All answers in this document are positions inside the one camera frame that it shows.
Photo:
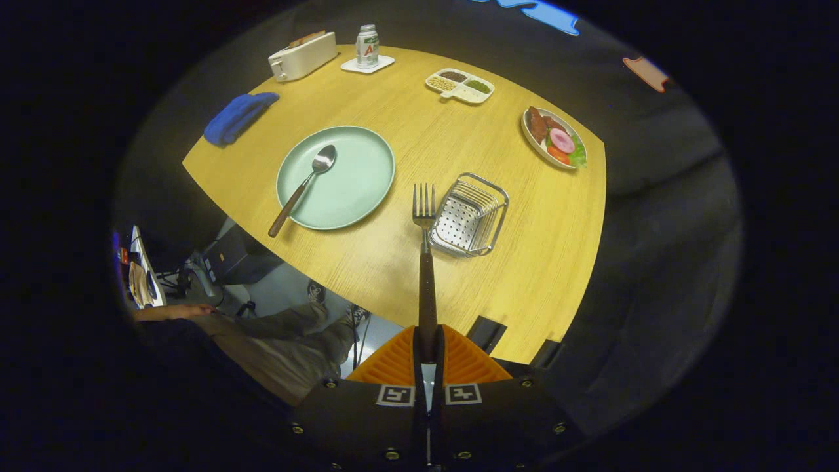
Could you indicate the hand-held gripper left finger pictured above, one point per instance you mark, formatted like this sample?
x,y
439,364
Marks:
x,y
367,419

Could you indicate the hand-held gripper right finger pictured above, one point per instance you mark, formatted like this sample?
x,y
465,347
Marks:
x,y
498,419

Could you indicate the person's khaki trouser leg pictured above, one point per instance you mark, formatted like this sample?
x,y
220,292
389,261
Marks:
x,y
282,321
288,367

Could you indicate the dark sneaker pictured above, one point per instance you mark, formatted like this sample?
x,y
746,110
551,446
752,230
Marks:
x,y
317,293
358,314

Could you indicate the black computer case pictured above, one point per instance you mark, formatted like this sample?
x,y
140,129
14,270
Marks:
x,y
239,259

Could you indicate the pale green plate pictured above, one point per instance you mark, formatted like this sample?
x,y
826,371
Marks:
x,y
354,183

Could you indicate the white plate of food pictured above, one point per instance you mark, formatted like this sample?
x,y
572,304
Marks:
x,y
560,141

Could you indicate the white monitor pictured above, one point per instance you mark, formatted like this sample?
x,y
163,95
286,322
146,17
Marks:
x,y
141,242

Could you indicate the glowing blue computer screen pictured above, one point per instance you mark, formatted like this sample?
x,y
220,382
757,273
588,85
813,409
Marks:
x,y
120,249

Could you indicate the white divided dish of beans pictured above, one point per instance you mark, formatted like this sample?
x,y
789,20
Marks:
x,y
468,95

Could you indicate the blue folded cloth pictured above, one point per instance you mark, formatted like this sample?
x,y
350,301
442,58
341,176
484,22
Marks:
x,y
236,118

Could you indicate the white square coaster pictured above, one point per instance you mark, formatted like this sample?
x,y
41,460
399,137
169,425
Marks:
x,y
383,63

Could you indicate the white toaster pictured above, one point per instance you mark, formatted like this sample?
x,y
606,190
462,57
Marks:
x,y
305,59

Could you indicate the small clear drink bottle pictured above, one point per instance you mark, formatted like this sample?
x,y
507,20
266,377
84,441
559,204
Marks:
x,y
367,47

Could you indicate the brown toast slice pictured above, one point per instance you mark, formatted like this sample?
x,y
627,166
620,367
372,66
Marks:
x,y
307,39

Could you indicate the black table leg bracket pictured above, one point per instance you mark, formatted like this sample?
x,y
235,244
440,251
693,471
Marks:
x,y
545,354
486,334

